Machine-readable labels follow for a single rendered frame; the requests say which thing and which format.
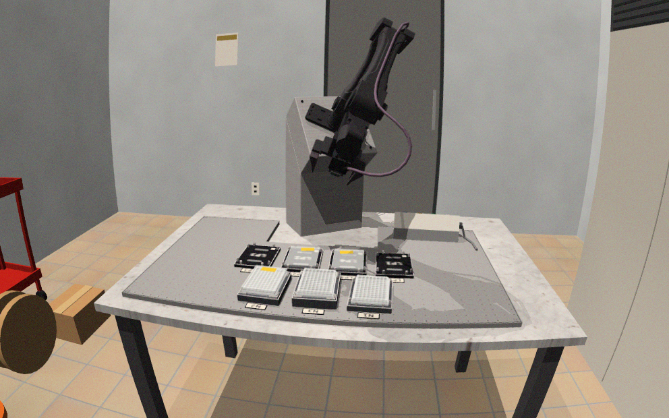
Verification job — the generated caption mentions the grey control panel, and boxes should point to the grey control panel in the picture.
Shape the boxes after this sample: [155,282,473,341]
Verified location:
[393,212,478,251]

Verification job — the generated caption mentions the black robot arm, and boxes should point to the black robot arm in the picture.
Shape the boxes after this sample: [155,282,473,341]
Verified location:
[305,17,415,177]

